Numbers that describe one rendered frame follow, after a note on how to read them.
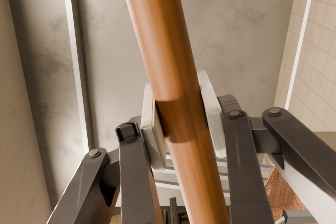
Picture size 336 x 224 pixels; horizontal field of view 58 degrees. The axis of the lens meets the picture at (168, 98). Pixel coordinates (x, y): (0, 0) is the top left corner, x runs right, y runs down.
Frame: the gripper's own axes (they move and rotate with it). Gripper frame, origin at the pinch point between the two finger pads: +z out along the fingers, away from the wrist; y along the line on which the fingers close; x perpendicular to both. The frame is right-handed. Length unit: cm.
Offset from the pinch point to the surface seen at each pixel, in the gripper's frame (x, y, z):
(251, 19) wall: -66, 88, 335
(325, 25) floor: -71, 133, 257
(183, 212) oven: -147, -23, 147
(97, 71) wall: -82, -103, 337
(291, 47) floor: -104, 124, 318
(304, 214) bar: -101, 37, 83
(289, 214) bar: -99, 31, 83
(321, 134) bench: -117, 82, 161
